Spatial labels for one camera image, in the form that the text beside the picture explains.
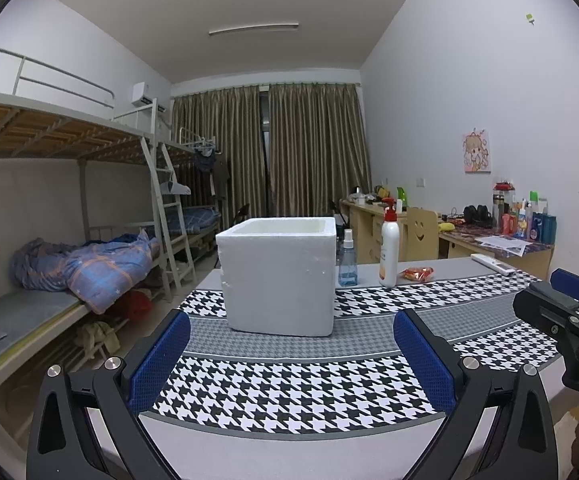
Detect blue spray bottle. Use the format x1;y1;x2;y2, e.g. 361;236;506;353
338;229;359;287

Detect black headphones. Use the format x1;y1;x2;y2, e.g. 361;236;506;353
463;205;493;226

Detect blue plaid blanket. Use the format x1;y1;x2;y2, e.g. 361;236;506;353
9;230;162;315

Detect black folding chair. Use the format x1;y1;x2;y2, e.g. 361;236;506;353
226;203;251;233

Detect red bag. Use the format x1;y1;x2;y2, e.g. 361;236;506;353
114;287;152;318

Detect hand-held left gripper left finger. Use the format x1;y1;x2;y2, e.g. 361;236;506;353
26;309;192;480

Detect printed papers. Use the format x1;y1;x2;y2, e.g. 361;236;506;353
475;234;534;255

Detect white metal bunk bed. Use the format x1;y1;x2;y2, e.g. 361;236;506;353
0;44;197;401
162;127;225;261

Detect brown curtain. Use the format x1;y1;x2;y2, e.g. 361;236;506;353
268;82;371;211
172;86;261;231

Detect houndstooth tablecloth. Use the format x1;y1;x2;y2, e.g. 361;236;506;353
152;269;579;433

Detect thermos with red lid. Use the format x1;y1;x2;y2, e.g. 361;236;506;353
492;180;515;221

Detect white bunk bed ladder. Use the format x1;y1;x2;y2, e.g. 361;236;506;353
140;135;197;301

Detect white remote control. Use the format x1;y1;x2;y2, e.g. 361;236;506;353
471;253;517;275

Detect ceiling light tube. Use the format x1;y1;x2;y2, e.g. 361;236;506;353
208;22;300;37

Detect wooden chair with smiley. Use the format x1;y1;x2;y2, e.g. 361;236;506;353
406;206;440;262

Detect wooden desk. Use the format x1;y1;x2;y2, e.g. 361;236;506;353
339;199;554;281

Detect white foam box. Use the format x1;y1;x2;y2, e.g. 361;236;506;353
215;216;337;337

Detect cartoon wall poster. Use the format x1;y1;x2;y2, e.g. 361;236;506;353
462;129;491;175

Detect red snack packet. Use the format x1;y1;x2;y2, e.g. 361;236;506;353
400;266;435;282

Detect blue mattress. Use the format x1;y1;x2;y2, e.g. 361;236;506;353
165;208;221;233

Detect row of toiletry bottles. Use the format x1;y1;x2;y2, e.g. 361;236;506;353
502;191;557;243

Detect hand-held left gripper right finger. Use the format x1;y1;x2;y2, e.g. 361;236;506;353
392;307;557;480

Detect white lotion bottle red pump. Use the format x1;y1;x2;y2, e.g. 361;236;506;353
379;199;401;288

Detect white air conditioner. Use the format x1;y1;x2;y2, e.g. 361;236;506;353
130;81;170;112

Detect hanging dark clothes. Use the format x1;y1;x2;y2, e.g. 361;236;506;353
192;147;231;196

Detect yellowish cloth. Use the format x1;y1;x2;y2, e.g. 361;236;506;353
75;321;120;361

